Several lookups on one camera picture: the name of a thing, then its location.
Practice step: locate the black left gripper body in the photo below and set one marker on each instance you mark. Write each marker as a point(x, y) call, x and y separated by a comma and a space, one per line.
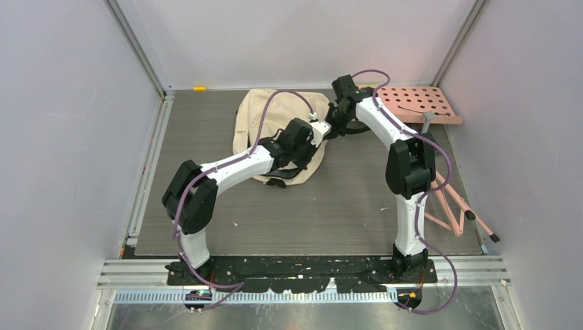
point(302, 155)

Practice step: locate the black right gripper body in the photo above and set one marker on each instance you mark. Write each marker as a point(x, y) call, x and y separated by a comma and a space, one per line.
point(338, 119)

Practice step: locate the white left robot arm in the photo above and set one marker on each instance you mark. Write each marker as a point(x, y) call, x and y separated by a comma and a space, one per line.
point(192, 193)

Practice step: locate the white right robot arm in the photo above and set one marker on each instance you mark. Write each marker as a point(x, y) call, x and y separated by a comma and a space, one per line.
point(410, 168)

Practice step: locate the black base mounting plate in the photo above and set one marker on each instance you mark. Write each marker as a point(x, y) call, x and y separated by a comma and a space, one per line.
point(299, 274)

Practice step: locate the grey bracket on stand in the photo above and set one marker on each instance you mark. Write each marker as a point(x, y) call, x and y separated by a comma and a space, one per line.
point(428, 117)

